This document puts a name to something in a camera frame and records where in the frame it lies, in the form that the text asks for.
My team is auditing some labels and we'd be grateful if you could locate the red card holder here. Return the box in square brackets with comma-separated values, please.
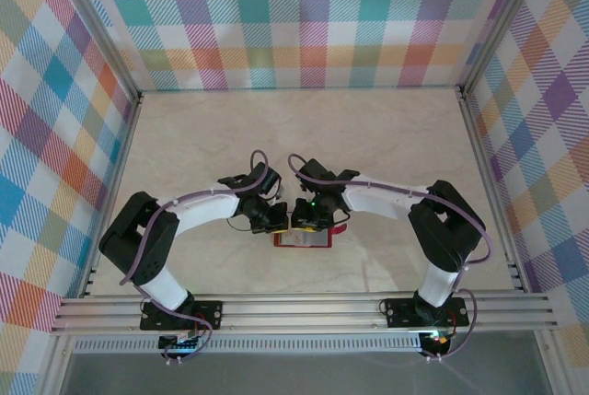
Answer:
[272, 224, 347, 250]

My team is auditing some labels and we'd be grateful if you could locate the left controller board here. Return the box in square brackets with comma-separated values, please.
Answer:
[158, 333, 204, 353]

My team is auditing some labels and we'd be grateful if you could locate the controller board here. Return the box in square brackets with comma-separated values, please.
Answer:
[421, 330, 456, 355]
[158, 333, 204, 353]

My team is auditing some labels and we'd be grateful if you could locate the right controller board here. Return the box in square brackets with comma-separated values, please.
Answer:
[421, 330, 456, 355]

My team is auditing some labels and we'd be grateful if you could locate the thin dark wire loop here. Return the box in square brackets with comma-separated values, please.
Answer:
[226, 216, 254, 233]

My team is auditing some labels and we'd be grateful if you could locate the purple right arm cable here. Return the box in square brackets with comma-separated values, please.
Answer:
[287, 153, 496, 364]

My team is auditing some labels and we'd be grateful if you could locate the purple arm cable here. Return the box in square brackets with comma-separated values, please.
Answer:
[120, 149, 272, 366]
[287, 153, 496, 364]

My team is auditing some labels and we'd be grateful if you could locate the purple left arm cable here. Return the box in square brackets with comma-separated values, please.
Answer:
[120, 149, 272, 366]

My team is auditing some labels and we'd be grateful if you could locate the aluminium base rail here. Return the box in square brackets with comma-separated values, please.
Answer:
[50, 292, 558, 334]

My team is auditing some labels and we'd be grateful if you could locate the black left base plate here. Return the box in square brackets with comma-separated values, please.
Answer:
[139, 300, 225, 331]

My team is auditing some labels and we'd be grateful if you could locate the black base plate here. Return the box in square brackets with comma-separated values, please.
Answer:
[139, 300, 225, 331]
[384, 296, 470, 328]

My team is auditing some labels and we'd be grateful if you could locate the perforated metal cable tray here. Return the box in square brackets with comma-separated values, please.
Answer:
[73, 338, 422, 354]

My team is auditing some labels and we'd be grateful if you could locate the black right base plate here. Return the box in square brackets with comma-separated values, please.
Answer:
[384, 296, 470, 328]

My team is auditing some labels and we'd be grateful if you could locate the aluminium table side rail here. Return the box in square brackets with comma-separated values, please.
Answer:
[457, 86, 530, 295]
[77, 90, 146, 299]

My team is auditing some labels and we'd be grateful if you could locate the aluminium frame post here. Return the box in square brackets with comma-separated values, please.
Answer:
[45, 0, 144, 102]
[457, 0, 553, 98]

